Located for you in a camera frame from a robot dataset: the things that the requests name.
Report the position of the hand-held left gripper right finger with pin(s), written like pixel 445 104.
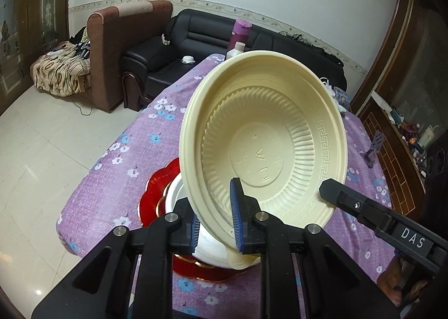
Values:
pixel 235 214

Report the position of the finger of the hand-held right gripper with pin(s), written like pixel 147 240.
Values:
pixel 353 205

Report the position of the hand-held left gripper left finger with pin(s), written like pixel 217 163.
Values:
pixel 195 231

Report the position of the large white bowl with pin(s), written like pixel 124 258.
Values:
pixel 173 195

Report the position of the red plate gold rim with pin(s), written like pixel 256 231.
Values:
pixel 210 271

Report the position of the cream plastic bowl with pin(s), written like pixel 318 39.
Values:
pixel 280 123

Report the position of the person's right hand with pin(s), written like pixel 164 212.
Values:
pixel 399 280

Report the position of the wooden tiled cabinet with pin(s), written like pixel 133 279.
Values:
pixel 392 165

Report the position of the black speaker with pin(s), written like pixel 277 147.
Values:
pixel 435 163

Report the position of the pile of assorted tools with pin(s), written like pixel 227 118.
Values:
pixel 413 133

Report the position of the blue printed plastic bag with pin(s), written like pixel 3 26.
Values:
pixel 341 98

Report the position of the purple floral tablecloth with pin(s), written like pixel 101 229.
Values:
pixel 140 137

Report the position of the dark clothes pile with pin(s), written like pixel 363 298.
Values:
pixel 330 57

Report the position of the white plastic bottle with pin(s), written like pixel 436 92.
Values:
pixel 233 52

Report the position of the white cup-shaped mask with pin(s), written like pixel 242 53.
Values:
pixel 187 59

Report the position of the purple thermos bottle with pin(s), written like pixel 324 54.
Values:
pixel 239 34

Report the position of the black leather sofa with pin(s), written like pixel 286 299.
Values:
pixel 196 35

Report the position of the white charger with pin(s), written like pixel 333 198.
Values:
pixel 164 40

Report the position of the brown fabric armchair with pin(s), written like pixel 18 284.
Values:
pixel 112 60

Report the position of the beige patterned blanket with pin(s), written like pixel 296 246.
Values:
pixel 56 74

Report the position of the dark cloth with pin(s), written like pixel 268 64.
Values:
pixel 80 47

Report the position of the wooden glass-door wardrobe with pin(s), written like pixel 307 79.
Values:
pixel 42 25

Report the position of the wooden door frame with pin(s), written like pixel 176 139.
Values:
pixel 395 42

